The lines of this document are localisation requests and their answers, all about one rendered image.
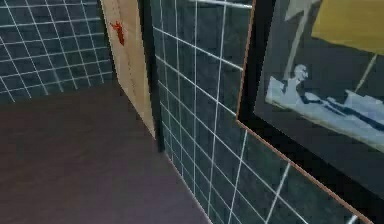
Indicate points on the beige wooden room door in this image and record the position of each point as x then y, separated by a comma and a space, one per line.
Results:
131, 63

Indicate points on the black framed wall picture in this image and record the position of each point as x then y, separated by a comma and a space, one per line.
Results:
320, 100

